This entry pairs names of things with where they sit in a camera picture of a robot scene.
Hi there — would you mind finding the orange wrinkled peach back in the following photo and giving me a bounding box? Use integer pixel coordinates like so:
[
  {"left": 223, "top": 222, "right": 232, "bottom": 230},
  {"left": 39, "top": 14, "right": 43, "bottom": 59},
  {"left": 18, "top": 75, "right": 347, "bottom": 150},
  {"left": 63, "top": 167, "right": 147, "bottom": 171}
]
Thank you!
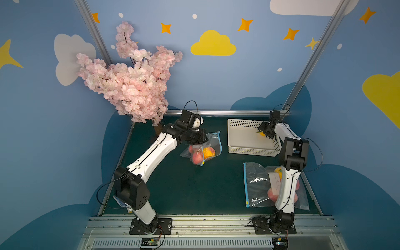
[{"left": 203, "top": 147, "right": 216, "bottom": 159}]

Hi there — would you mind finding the clear zip-top bag blue zipper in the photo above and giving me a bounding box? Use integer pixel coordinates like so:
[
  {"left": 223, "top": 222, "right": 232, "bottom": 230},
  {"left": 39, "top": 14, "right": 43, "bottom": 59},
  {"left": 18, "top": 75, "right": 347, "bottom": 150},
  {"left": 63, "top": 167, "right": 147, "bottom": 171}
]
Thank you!
[{"left": 243, "top": 162, "right": 309, "bottom": 210}]

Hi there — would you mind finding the pink peach with leaf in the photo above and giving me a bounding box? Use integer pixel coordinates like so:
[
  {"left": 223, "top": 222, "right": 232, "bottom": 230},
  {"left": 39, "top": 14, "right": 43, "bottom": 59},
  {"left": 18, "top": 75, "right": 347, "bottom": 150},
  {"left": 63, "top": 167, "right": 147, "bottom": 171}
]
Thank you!
[{"left": 267, "top": 187, "right": 299, "bottom": 204}]

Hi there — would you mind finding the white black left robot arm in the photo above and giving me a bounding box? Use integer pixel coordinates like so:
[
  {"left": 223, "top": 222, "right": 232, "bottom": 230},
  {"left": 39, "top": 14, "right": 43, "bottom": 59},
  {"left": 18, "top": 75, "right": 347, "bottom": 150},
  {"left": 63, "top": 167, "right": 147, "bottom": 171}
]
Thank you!
[{"left": 114, "top": 109, "right": 208, "bottom": 232}]

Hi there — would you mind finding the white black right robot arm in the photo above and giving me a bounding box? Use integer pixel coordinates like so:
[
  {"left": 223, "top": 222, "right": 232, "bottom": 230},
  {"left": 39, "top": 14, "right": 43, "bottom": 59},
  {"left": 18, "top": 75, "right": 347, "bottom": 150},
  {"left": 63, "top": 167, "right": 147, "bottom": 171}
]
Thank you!
[{"left": 258, "top": 110, "right": 309, "bottom": 233}]

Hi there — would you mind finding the white perforated plastic basket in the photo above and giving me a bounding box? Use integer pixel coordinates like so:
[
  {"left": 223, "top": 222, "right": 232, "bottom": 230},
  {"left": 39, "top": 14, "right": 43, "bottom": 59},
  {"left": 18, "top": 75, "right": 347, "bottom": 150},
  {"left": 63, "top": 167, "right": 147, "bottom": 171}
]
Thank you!
[{"left": 228, "top": 119, "right": 281, "bottom": 157}]

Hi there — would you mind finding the pink blossom artificial tree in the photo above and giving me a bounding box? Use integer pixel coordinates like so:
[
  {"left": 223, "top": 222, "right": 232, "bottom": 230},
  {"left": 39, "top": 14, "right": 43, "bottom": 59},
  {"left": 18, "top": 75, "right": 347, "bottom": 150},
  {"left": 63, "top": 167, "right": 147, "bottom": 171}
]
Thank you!
[{"left": 77, "top": 21, "right": 183, "bottom": 131}]

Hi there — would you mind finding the white blue dotted work glove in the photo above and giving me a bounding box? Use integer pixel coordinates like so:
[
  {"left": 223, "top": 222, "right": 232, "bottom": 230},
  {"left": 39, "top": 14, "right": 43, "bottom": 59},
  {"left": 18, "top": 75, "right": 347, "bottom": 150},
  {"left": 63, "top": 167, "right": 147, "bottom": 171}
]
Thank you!
[{"left": 113, "top": 195, "right": 131, "bottom": 209}]

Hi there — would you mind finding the left green circuit board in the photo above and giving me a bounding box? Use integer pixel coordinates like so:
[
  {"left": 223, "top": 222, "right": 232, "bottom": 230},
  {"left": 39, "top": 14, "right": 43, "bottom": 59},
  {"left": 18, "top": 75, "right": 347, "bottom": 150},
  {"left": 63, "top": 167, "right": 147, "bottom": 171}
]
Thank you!
[{"left": 140, "top": 238, "right": 159, "bottom": 248}]

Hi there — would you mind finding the aluminium frame rail back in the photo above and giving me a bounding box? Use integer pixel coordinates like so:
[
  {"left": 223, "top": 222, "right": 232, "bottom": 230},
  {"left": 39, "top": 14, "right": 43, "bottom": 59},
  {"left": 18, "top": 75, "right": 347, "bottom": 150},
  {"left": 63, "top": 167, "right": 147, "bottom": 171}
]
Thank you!
[{"left": 165, "top": 110, "right": 291, "bottom": 117}]

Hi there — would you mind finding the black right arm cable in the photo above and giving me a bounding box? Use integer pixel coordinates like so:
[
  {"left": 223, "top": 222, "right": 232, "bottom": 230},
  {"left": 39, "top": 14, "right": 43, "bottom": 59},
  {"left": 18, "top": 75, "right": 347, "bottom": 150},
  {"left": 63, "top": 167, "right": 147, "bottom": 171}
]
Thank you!
[{"left": 301, "top": 136, "right": 323, "bottom": 172}]

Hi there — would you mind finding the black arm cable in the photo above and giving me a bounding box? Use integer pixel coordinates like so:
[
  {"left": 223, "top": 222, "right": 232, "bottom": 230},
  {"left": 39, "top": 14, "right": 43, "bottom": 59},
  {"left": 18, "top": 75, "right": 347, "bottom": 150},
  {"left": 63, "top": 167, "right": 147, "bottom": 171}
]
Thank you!
[
  {"left": 301, "top": 136, "right": 323, "bottom": 172},
  {"left": 95, "top": 179, "right": 132, "bottom": 210}
]

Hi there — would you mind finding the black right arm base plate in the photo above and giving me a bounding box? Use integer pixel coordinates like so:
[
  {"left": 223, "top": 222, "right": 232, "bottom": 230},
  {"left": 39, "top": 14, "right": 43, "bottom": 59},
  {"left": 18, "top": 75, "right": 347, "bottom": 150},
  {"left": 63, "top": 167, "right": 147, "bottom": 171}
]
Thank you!
[{"left": 250, "top": 216, "right": 297, "bottom": 235}]

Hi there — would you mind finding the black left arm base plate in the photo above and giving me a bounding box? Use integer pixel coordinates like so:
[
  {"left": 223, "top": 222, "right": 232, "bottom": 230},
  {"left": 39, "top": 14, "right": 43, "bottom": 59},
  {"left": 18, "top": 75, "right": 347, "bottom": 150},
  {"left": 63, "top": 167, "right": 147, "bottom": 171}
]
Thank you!
[{"left": 129, "top": 217, "right": 173, "bottom": 235}]

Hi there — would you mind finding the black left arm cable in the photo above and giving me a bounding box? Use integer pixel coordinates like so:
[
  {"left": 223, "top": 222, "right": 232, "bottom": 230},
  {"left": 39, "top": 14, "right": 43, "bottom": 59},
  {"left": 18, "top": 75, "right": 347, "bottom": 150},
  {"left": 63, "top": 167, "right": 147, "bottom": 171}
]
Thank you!
[{"left": 95, "top": 179, "right": 132, "bottom": 210}]

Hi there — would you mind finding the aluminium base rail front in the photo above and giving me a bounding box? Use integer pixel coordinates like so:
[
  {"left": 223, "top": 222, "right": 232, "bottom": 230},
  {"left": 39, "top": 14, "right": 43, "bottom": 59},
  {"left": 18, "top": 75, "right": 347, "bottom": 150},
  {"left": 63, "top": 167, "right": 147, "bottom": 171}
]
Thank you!
[{"left": 78, "top": 215, "right": 347, "bottom": 250}]

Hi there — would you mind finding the aluminium frame post right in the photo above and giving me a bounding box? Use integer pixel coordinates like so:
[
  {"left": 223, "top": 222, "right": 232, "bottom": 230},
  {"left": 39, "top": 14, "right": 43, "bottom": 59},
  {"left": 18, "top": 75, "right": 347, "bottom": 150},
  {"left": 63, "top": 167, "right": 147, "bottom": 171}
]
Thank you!
[{"left": 281, "top": 0, "right": 351, "bottom": 118}]

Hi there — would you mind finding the aluminium frame post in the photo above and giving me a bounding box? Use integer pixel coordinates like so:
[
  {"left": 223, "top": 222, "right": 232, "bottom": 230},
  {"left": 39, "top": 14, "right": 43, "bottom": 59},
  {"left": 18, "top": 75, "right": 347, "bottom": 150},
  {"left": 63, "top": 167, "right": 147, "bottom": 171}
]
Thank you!
[
  {"left": 75, "top": 0, "right": 112, "bottom": 64},
  {"left": 281, "top": 0, "right": 351, "bottom": 118}
]

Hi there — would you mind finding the aluminium frame post left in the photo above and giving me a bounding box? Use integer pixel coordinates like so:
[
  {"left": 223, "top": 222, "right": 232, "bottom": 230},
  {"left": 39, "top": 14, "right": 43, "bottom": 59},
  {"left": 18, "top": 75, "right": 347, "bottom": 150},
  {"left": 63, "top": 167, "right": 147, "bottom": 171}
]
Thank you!
[{"left": 75, "top": 0, "right": 112, "bottom": 64}]

